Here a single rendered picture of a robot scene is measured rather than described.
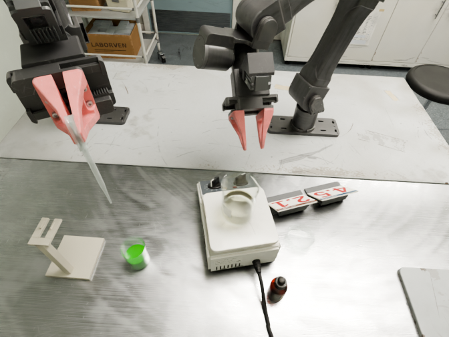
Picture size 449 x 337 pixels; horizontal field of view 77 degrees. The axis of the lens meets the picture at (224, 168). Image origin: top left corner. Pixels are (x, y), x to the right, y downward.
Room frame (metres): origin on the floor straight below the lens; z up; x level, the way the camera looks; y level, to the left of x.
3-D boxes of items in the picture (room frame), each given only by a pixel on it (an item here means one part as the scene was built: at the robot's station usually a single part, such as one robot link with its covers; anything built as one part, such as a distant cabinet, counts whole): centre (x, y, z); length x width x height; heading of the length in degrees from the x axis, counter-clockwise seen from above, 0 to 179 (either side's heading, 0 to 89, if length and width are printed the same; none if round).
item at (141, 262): (0.21, 0.15, 0.93); 0.04 x 0.04 x 0.06
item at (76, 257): (0.21, 0.27, 0.96); 0.08 x 0.08 x 0.13; 88
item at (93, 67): (0.31, 0.21, 1.22); 0.10 x 0.07 x 0.07; 118
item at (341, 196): (0.39, -0.24, 0.92); 0.09 x 0.06 x 0.04; 108
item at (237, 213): (0.28, -0.03, 1.03); 0.07 x 0.06 x 0.08; 2
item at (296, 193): (0.35, -0.15, 0.92); 0.09 x 0.06 x 0.04; 108
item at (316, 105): (0.62, -0.21, 1.00); 0.09 x 0.06 x 0.06; 25
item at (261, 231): (0.27, -0.03, 0.98); 0.12 x 0.12 x 0.01; 12
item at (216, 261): (0.29, -0.02, 0.94); 0.22 x 0.13 x 0.08; 12
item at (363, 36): (2.57, -1.15, 0.40); 0.24 x 0.01 x 0.30; 89
